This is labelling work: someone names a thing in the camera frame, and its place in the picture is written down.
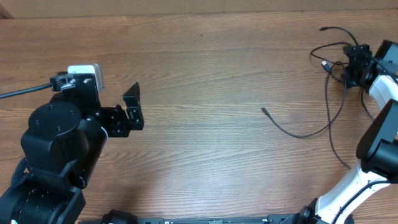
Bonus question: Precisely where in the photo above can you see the black short cable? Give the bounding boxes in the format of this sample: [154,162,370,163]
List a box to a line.
[260,71,349,139]

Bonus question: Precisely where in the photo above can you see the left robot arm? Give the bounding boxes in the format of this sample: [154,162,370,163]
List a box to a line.
[1,72,144,223]

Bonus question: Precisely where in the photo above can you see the black USB-A cable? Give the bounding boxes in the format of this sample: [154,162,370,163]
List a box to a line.
[309,26,361,83]

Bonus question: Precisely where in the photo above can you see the black thin charging cable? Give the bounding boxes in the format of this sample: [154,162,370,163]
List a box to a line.
[324,61,377,170]

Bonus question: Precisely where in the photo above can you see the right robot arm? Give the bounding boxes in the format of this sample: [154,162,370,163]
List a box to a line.
[284,40,397,223]

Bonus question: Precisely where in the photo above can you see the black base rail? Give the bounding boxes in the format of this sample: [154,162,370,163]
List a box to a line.
[78,210,308,224]

